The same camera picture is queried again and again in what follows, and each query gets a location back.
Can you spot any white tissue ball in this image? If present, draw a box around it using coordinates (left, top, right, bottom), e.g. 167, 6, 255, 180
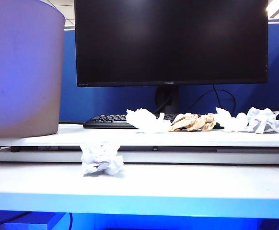
215, 107, 249, 133
126, 108, 173, 134

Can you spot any brown paper ball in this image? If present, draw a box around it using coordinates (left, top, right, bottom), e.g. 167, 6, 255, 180
165, 112, 217, 132

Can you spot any white handwritten paper ball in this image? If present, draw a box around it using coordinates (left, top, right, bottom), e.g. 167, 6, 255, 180
246, 106, 279, 134

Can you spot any black Logitech keyboard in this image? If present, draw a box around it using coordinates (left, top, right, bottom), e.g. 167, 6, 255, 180
82, 114, 224, 130

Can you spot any black monitor stand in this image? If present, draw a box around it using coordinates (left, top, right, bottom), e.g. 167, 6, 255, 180
154, 85, 180, 115

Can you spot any white sliding tray board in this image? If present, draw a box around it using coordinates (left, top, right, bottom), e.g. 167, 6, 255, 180
0, 148, 279, 165

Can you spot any black ASUS computer monitor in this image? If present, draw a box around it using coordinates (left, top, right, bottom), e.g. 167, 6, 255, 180
74, 0, 269, 87

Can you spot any white raised desk board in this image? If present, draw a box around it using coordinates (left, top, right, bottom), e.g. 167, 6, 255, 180
0, 123, 279, 147

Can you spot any white box under table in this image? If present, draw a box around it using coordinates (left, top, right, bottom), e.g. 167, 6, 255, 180
0, 212, 67, 230

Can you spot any blue cubicle partition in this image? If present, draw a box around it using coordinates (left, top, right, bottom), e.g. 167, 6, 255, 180
59, 23, 279, 123

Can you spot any black cable at monitor stand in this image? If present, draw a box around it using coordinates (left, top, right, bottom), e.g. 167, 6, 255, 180
152, 95, 172, 115

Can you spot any black looped monitor cable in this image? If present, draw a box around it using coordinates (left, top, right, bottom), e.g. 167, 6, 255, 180
186, 85, 236, 115

